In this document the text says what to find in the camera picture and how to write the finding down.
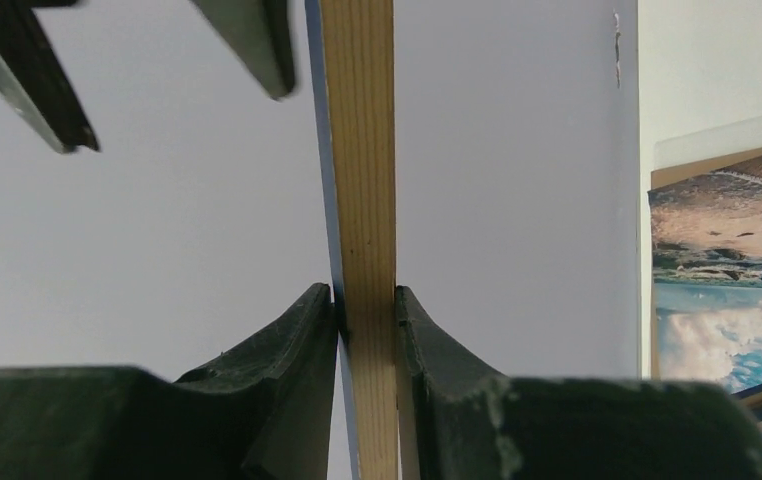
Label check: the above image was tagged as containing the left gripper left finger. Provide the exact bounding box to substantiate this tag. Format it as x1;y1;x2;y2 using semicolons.
0;283;337;479

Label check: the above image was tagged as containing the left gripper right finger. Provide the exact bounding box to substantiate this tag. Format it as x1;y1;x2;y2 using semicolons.
395;286;762;479

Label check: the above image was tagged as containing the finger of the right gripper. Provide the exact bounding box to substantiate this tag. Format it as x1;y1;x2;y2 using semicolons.
193;0;296;100
0;0;100;154

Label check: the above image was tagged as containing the blue wooden picture frame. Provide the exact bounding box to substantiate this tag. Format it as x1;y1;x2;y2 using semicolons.
305;1;398;479

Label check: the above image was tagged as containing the brown cardboard backing board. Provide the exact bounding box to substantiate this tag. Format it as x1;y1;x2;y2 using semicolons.
644;147;762;380

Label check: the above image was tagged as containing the beach landscape photo print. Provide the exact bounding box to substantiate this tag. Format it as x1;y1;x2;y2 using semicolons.
648;157;762;402

